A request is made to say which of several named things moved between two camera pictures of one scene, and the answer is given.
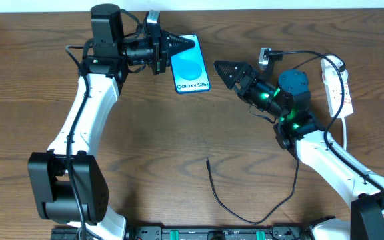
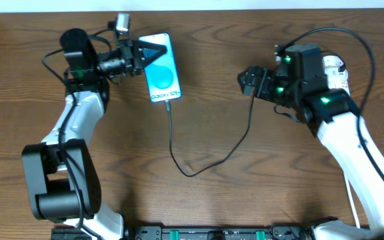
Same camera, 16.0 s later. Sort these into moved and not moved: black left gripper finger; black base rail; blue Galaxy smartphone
Moved: black left gripper finger; blue Galaxy smartphone
Not moved: black base rail
